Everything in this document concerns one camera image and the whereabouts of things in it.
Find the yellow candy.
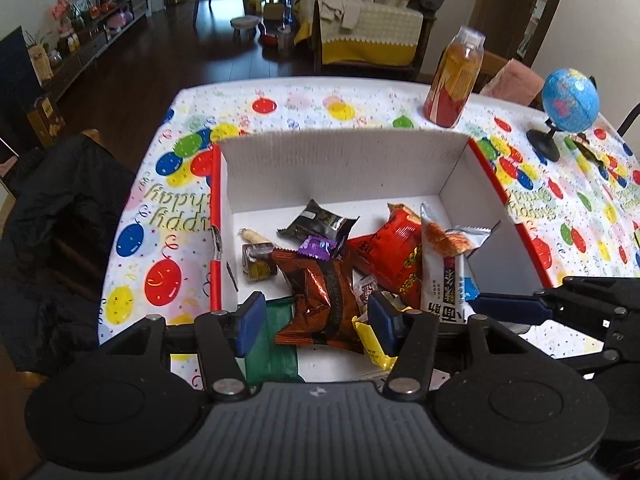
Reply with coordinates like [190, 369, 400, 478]
[352, 316, 397, 372]

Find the green snack packet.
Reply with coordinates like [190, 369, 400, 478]
[245, 297, 303, 386]

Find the white noodle snack packet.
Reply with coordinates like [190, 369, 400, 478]
[420, 203, 491, 324]

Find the red fried snack bag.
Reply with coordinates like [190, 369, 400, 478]
[346, 204, 422, 310]

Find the dark brown candy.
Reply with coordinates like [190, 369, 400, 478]
[242, 243, 278, 282]

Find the brown foil snack packet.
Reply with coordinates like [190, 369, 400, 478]
[272, 248, 363, 354]

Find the cream stick snack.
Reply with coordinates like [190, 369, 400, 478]
[239, 229, 272, 245]

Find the purple candy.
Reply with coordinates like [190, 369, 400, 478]
[297, 235, 337, 261]

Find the black snack packet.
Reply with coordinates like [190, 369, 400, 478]
[278, 200, 358, 256]

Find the blue snack packet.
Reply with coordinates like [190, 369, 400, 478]
[463, 276, 480, 302]

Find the small pink wrapped candy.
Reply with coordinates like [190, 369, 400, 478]
[352, 275, 378, 309]

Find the balloon birthday tablecloth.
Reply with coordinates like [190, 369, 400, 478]
[99, 77, 639, 341]

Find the red white cardboard box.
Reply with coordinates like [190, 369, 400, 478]
[209, 128, 554, 384]

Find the dark snack wrapper near globe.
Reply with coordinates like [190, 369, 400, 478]
[570, 134, 605, 169]

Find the black jacket on chair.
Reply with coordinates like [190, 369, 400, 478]
[1, 134, 134, 376]

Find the small blue globe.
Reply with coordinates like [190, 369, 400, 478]
[526, 68, 600, 162]

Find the orange juice bottle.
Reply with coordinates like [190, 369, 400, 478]
[423, 26, 485, 128]

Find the wooden chair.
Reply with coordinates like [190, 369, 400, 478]
[473, 51, 508, 93]

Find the small round stool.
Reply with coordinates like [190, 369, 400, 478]
[230, 14, 260, 42]

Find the sofa with yellow cover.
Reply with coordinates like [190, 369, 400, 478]
[294, 0, 445, 80]

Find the tv cabinet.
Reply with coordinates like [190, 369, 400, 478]
[41, 0, 150, 101]

